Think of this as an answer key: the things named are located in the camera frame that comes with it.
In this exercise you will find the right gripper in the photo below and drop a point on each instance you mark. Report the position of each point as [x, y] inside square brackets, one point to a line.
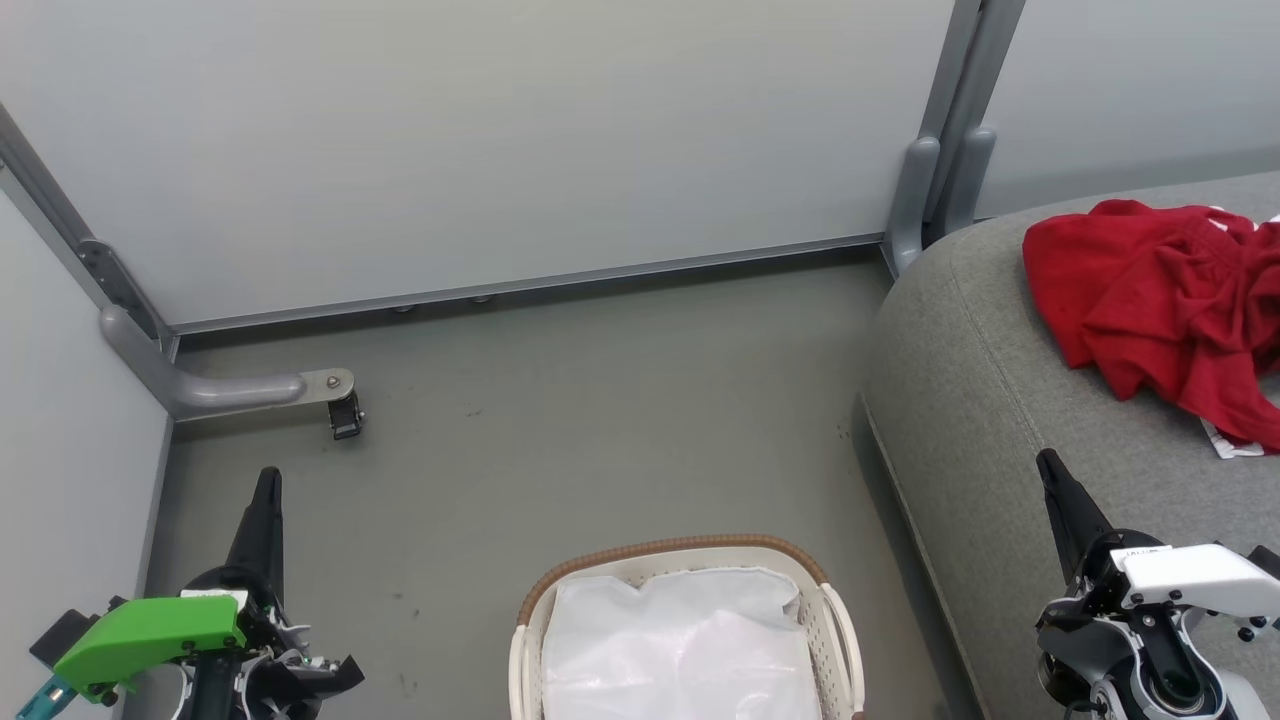
[1190, 575]

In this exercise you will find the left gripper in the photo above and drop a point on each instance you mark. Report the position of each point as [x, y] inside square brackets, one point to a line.
[150, 630]

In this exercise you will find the red clothing item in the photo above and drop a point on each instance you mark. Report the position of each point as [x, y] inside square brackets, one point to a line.
[1150, 290]

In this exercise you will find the cream laundry basket brown rim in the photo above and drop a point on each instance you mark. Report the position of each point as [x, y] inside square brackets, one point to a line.
[690, 556]

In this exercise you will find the grey fabric sofa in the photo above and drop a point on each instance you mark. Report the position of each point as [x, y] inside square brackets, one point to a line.
[980, 400]

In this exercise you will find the grey partition foot with caster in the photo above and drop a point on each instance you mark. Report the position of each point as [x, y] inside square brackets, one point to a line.
[220, 390]

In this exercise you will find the grey curved partition foot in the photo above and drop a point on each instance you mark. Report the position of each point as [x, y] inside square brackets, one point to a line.
[912, 200]
[972, 180]

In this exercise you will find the white plastic bag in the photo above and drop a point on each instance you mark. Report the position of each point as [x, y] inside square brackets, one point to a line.
[680, 650]

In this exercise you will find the grey metal partition bottom rail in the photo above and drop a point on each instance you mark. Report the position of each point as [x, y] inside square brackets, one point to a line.
[520, 285]

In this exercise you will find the grey metal partition post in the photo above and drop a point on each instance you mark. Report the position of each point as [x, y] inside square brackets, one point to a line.
[968, 70]
[60, 215]

